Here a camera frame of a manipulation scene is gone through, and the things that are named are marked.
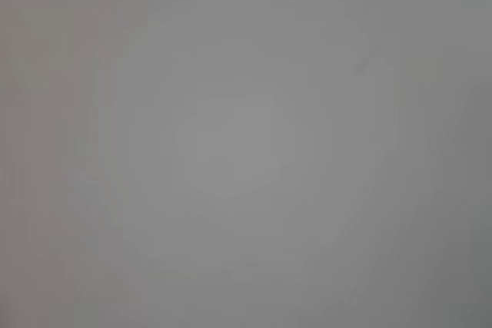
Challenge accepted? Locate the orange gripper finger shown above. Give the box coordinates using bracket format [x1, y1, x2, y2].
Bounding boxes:
[368, 85, 492, 328]

